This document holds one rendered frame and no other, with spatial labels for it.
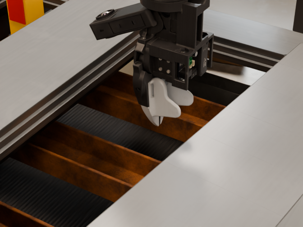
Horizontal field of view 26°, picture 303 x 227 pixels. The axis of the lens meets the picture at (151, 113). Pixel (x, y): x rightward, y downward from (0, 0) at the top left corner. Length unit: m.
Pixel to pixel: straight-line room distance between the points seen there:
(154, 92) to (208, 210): 0.19
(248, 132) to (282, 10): 2.35
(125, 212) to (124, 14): 0.26
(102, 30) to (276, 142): 0.29
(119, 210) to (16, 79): 0.35
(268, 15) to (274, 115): 2.23
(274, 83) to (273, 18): 2.13
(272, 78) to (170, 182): 0.30
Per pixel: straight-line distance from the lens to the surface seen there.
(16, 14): 1.33
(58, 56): 1.12
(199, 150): 0.90
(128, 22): 0.86
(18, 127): 0.98
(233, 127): 0.95
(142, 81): 0.87
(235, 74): 1.40
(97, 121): 1.47
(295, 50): 1.15
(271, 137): 0.94
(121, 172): 1.13
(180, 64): 0.85
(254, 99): 1.01
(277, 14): 3.22
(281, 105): 1.01
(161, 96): 0.89
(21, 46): 1.16
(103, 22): 0.89
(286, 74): 1.08
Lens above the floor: 1.41
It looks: 35 degrees down
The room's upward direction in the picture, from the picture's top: straight up
